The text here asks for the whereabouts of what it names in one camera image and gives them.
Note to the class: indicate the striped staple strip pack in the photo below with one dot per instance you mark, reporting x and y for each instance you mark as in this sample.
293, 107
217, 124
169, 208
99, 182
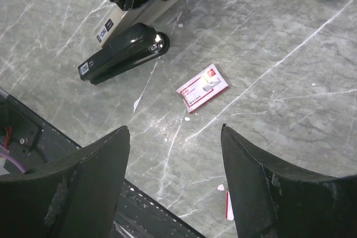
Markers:
229, 215

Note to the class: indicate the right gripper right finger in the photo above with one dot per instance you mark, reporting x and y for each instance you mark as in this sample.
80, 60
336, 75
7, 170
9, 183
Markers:
271, 197

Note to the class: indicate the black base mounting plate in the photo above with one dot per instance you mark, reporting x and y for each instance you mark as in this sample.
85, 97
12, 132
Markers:
28, 141

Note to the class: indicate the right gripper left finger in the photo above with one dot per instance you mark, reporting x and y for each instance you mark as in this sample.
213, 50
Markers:
73, 196

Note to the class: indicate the black stapler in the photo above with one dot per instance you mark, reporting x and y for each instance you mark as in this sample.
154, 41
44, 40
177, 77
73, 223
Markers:
127, 40

